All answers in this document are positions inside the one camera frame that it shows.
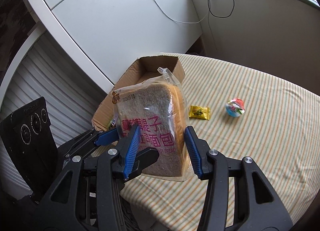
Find packaged sliced bread loaf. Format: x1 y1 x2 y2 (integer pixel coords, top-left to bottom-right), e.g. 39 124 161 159
112 67 191 182

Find light green candy packet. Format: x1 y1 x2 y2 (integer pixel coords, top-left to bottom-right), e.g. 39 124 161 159
107 118 116 130

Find brown cardboard box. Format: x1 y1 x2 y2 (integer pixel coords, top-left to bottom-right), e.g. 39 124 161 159
91 55 186 131

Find yellow candy packet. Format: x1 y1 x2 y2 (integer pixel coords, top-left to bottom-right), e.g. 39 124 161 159
189 106 210 120

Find blue jelly cup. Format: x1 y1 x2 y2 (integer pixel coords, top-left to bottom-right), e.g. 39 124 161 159
225 98 245 117

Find striped tablecloth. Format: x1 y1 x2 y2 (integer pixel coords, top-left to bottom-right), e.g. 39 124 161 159
120 53 319 230

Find white cabinet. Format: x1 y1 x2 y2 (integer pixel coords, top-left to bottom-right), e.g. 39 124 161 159
27 0 202 92

